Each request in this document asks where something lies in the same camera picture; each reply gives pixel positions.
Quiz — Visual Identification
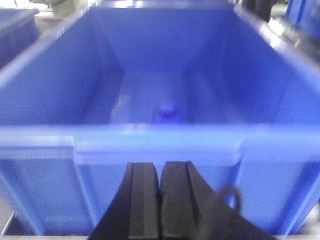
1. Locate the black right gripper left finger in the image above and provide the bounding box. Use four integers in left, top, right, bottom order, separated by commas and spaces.
88, 162, 160, 240

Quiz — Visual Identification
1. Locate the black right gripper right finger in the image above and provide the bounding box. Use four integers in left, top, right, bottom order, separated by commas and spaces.
160, 161, 273, 240

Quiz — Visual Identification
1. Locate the blue bottle-shaped plastic part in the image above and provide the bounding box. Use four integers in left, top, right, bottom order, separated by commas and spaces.
151, 102, 183, 124

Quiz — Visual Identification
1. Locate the blue bin on right rack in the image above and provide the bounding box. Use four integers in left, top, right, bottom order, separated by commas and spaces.
0, 8, 40, 68

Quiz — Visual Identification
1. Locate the blue bin right rack edge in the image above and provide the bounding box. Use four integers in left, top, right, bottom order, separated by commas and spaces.
285, 0, 320, 41

